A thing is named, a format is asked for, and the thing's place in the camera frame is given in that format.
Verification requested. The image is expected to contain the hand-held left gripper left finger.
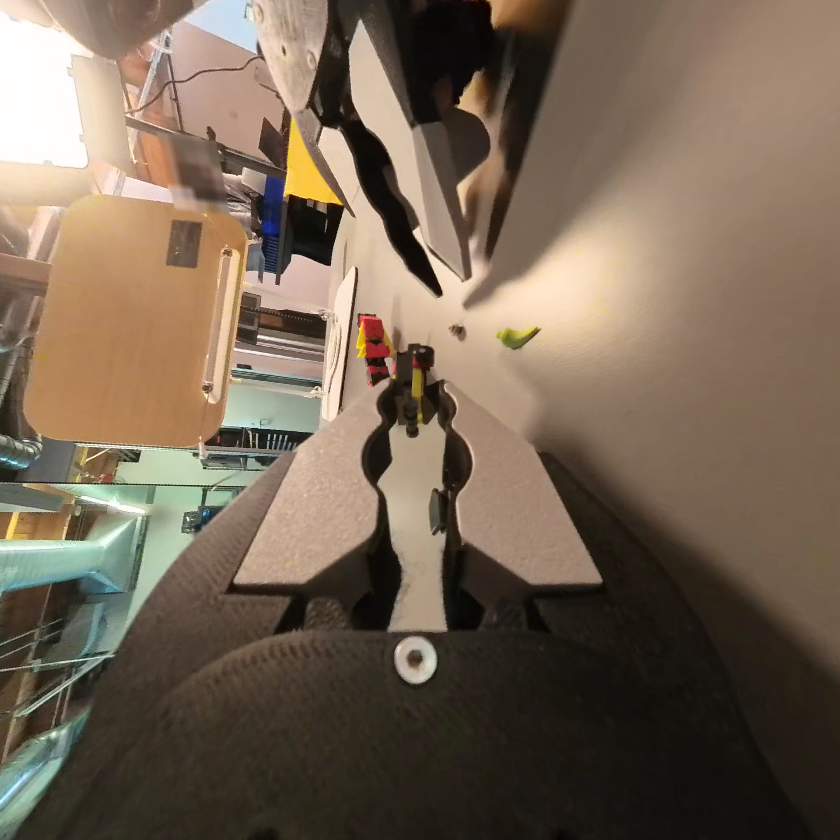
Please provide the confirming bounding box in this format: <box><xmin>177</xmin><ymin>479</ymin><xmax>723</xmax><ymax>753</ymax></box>
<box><xmin>231</xmin><ymin>382</ymin><xmax>398</xmax><ymax>631</ymax></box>

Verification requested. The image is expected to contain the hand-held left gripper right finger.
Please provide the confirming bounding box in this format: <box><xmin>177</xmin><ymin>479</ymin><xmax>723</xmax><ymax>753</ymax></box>
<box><xmin>430</xmin><ymin>381</ymin><xmax>605</xmax><ymax>631</ymax></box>

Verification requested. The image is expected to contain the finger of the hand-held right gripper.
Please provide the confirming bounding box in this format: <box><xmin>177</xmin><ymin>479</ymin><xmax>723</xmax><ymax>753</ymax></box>
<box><xmin>251</xmin><ymin>0</ymin><xmax>358</xmax><ymax>219</ymax></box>
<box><xmin>322</xmin><ymin>13</ymin><xmax>493</xmax><ymax>299</ymax></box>

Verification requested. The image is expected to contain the yellow plastic bin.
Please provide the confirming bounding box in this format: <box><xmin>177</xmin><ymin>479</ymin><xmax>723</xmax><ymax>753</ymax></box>
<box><xmin>283</xmin><ymin>117</ymin><xmax>345</xmax><ymax>206</ymax></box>

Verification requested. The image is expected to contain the small black lego assembly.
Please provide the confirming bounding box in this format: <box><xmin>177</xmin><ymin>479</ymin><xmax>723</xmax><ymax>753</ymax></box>
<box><xmin>390</xmin><ymin>343</ymin><xmax>439</xmax><ymax>439</ymax></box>

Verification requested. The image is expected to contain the red yellow lego figure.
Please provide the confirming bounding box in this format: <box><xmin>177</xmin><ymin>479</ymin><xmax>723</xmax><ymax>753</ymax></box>
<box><xmin>356</xmin><ymin>315</ymin><xmax>396</xmax><ymax>387</ymax></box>

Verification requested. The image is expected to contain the blue plastic crate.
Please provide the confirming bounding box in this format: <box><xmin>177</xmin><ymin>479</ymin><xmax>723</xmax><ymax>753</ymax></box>
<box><xmin>252</xmin><ymin>174</ymin><xmax>293</xmax><ymax>283</ymax></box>

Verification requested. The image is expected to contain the studio light panel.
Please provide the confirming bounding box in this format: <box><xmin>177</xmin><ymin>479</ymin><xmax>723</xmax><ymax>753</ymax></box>
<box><xmin>0</xmin><ymin>13</ymin><xmax>89</xmax><ymax>170</ymax></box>

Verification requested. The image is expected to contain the wooden head desk lamp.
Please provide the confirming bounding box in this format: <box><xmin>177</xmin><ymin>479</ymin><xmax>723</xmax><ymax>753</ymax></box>
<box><xmin>23</xmin><ymin>193</ymin><xmax>358</xmax><ymax>454</ymax></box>

